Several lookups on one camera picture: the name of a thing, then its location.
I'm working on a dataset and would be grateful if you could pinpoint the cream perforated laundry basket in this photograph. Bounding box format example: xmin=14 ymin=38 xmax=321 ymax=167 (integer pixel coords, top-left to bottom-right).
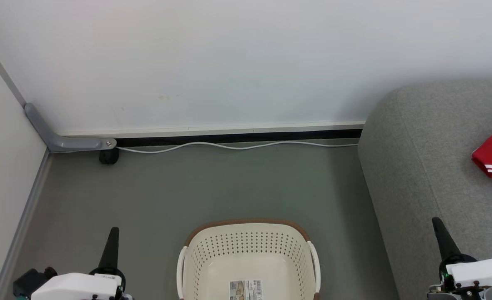
xmin=176 ymin=218 xmax=321 ymax=300

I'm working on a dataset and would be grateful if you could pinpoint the white floor cable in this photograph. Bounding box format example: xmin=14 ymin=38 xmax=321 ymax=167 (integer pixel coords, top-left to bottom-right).
xmin=116 ymin=141 xmax=360 ymax=154

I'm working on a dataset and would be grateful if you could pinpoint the grey fabric sofa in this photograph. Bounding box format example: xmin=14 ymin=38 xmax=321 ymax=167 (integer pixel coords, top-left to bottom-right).
xmin=358 ymin=79 xmax=492 ymax=300

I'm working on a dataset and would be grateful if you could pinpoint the grey metal partition foot bracket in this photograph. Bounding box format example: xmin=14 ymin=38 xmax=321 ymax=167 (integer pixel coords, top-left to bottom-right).
xmin=24 ymin=102 xmax=117 ymax=153

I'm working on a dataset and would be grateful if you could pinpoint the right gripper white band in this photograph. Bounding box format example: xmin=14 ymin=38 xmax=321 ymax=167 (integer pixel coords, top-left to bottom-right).
xmin=427 ymin=217 xmax=492 ymax=300

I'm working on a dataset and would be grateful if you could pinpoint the black caster wheel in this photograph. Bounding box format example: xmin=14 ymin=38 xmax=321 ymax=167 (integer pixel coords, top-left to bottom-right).
xmin=99 ymin=148 xmax=120 ymax=165

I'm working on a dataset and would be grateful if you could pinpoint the white baseboard strip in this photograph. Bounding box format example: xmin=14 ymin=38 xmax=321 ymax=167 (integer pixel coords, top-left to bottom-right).
xmin=58 ymin=121 xmax=366 ymax=138

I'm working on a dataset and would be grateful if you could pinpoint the grey partition corner strip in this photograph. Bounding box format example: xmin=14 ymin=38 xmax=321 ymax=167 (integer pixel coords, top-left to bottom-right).
xmin=0 ymin=31 xmax=26 ymax=108

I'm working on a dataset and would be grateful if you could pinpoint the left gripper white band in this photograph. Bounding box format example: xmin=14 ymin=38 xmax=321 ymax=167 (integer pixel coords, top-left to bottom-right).
xmin=30 ymin=227 xmax=133 ymax=300

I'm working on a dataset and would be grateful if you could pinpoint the grey partition bottom rail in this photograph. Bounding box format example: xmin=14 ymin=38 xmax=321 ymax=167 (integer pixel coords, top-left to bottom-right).
xmin=0 ymin=149 xmax=54 ymax=300

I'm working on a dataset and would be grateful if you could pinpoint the paper label sticker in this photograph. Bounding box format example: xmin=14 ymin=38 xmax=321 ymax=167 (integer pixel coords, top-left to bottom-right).
xmin=229 ymin=280 xmax=264 ymax=300

